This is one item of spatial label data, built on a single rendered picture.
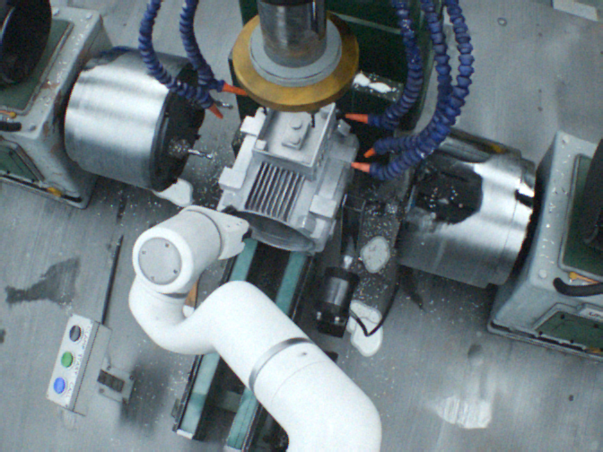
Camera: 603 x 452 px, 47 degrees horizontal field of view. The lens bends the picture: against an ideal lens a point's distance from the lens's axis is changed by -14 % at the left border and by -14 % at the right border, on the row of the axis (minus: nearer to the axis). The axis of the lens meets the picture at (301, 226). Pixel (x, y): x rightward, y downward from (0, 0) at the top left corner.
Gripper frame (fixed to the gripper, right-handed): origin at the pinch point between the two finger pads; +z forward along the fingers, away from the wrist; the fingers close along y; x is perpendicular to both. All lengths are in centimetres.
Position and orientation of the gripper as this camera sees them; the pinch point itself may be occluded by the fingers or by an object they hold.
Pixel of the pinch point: (226, 219)
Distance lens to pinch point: 126.7
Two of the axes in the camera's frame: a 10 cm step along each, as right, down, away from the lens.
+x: 2.5, -9.4, -2.2
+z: 1.8, -1.7, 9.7
